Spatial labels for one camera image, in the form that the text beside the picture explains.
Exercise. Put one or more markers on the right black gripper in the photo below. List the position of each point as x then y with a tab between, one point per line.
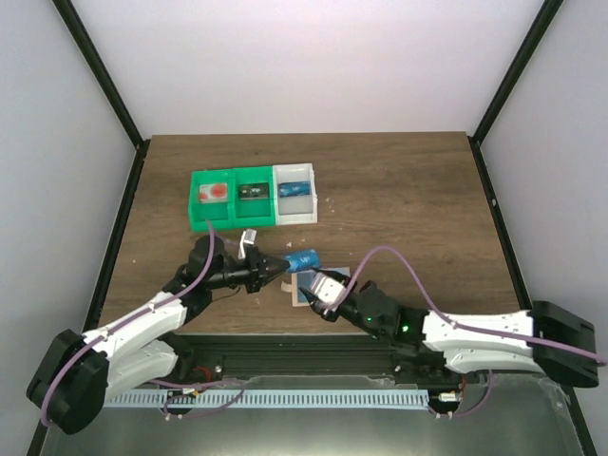
313	300

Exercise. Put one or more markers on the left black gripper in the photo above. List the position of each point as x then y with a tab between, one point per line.
256	269

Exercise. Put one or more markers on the blue card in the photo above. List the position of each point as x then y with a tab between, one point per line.
301	261
294	189

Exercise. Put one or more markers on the pink leather card holder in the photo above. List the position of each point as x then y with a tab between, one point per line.
304	279

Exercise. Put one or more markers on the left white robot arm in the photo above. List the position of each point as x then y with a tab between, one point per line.
80	372

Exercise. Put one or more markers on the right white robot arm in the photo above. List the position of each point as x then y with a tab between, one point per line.
545	339

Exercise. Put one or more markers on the blue card in bin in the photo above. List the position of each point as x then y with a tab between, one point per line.
294	189

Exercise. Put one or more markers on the black card in bin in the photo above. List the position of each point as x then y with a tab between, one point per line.
254	191

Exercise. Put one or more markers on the red dotted card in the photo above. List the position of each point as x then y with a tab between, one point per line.
217	192

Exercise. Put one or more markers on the white bin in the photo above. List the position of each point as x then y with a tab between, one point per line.
296	210

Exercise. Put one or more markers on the left green bin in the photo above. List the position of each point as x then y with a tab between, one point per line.
221	215

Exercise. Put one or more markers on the green bin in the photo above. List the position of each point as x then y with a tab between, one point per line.
221	215
254	203

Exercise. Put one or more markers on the middle green bin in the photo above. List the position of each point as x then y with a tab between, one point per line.
254	203

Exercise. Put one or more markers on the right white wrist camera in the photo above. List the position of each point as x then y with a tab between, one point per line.
326	291

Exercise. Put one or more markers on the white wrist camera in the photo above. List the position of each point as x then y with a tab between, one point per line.
326	291
247	239

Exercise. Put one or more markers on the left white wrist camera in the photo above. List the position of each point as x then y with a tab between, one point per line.
247	239

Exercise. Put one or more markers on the light blue slotted cable duct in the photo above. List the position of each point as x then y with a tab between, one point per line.
275	399

